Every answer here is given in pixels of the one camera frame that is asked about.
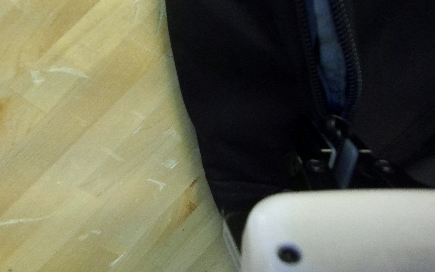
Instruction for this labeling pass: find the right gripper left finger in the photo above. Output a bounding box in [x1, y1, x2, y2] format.
[290, 117, 359, 189]

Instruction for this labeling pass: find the black backpack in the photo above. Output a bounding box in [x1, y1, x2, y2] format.
[165, 0, 435, 246]

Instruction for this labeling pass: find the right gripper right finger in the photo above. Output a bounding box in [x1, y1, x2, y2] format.
[349, 145, 427, 189]

